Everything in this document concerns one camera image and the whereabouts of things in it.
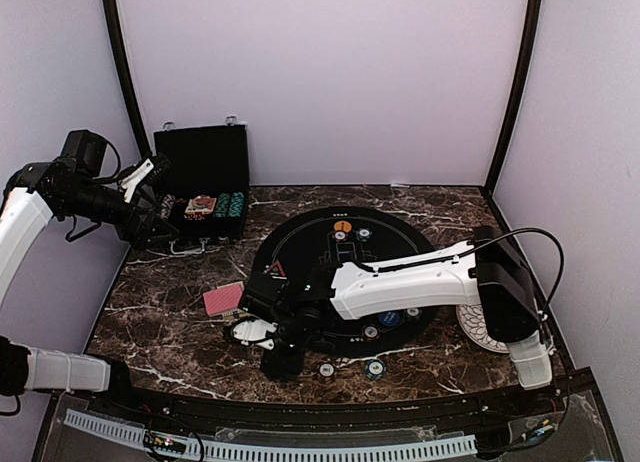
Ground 100 chips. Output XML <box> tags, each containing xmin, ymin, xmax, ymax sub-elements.
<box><xmin>362</xmin><ymin>325</ymin><xmax>380</xmax><ymax>343</ymax></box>
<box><xmin>334</xmin><ymin>231</ymin><xmax>348</xmax><ymax>242</ymax></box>

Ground white cable duct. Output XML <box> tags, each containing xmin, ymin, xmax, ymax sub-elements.
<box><xmin>63</xmin><ymin>409</ymin><xmax>478</xmax><ymax>462</ymax></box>

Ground green chip row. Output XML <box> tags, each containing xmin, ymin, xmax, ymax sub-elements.
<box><xmin>226</xmin><ymin>192</ymin><xmax>245</xmax><ymax>218</ymax></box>
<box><xmin>213</xmin><ymin>193</ymin><xmax>231</xmax><ymax>218</ymax></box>

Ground green chip row right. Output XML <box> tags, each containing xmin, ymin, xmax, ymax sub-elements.
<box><xmin>226</xmin><ymin>192</ymin><xmax>245</xmax><ymax>218</ymax></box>

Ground red card deck in box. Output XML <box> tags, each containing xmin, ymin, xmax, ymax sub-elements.
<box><xmin>203</xmin><ymin>282</ymin><xmax>244</xmax><ymax>316</ymax></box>

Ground floral patterned plate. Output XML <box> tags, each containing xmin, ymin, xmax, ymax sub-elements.
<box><xmin>456</xmin><ymin>304</ymin><xmax>508</xmax><ymax>354</ymax></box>

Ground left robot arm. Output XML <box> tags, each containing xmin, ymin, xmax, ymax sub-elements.
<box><xmin>1</xmin><ymin>129</ymin><xmax>179</xmax><ymax>418</ymax></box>

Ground red triangular all-in marker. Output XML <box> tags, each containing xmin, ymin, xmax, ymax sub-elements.
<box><xmin>264</xmin><ymin>261</ymin><xmax>287</xmax><ymax>280</ymax></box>

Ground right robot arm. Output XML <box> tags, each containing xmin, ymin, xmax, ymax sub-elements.
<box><xmin>246</xmin><ymin>227</ymin><xmax>553</xmax><ymax>416</ymax></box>

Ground green-blue 50 chip stack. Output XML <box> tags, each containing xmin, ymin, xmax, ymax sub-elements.
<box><xmin>364</xmin><ymin>359</ymin><xmax>387</xmax><ymax>381</ymax></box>

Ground card deck in case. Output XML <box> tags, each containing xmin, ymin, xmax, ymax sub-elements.
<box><xmin>184</xmin><ymin>195</ymin><xmax>217</xmax><ymax>218</ymax></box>

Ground orange 100 chip stack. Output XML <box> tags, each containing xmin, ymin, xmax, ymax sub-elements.
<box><xmin>318</xmin><ymin>363</ymin><xmax>335</xmax><ymax>377</ymax></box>

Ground round black poker mat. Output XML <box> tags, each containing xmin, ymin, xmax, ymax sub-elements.
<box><xmin>250</xmin><ymin>206</ymin><xmax>439</xmax><ymax>358</ymax></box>

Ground blue small blind button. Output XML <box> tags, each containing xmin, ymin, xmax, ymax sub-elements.
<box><xmin>378</xmin><ymin>311</ymin><xmax>403</xmax><ymax>328</ymax></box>

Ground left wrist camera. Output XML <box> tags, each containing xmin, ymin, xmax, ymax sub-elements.
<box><xmin>117</xmin><ymin>154</ymin><xmax>170</xmax><ymax>203</ymax></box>

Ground black poker chip case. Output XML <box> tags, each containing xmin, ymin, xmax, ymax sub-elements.
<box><xmin>154</xmin><ymin>123</ymin><xmax>250</xmax><ymax>246</ymax></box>

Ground orange big blind button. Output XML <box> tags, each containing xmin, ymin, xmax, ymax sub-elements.
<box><xmin>334</xmin><ymin>221</ymin><xmax>352</xmax><ymax>233</ymax></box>

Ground green chip row left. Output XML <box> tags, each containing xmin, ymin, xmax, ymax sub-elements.
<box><xmin>213</xmin><ymin>193</ymin><xmax>231</xmax><ymax>218</ymax></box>

